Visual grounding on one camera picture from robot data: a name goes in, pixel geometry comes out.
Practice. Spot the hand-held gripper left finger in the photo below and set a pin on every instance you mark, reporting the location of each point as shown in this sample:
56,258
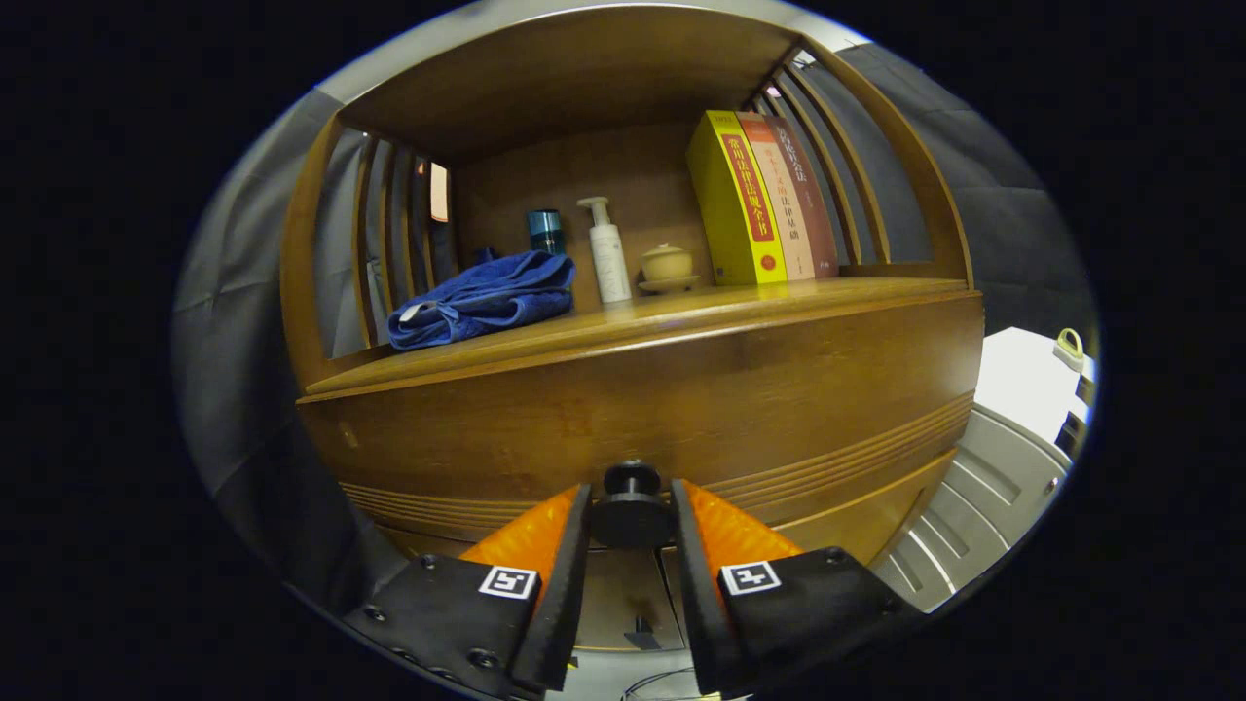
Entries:
565,604

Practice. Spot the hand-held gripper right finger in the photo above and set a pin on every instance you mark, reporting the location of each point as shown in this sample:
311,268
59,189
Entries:
696,604

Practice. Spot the black drawer knob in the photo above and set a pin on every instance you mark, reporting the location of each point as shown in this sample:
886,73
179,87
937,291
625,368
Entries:
633,516

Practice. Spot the wooden drawer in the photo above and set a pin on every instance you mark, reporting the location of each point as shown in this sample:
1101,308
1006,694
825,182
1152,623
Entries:
633,389

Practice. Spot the wooden countertop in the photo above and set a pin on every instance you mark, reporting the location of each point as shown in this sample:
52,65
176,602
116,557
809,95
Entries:
681,312

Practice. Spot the blue towel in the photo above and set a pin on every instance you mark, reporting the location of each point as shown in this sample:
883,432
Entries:
487,297

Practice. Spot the beige lidded teacup with saucer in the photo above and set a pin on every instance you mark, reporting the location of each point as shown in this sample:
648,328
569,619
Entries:
667,265

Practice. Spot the white pump bottle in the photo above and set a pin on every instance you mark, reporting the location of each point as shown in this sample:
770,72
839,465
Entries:
610,263

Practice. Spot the teal cup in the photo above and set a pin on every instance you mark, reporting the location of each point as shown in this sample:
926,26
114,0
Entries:
545,232

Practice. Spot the white appliance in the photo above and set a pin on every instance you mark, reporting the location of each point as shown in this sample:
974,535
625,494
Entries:
1012,380

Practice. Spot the yellow book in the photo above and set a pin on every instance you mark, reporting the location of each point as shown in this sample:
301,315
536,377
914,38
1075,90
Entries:
730,204

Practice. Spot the orange beige book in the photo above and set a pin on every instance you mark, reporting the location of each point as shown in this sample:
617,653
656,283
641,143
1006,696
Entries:
784,204

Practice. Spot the brown book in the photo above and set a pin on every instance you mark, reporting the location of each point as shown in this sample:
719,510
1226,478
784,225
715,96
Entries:
813,204

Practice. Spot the beige tape roll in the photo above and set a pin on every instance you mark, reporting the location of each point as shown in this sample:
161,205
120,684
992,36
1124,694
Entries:
1069,349

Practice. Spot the wooden cabinet frame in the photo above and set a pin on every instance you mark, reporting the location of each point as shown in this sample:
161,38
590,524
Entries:
584,68

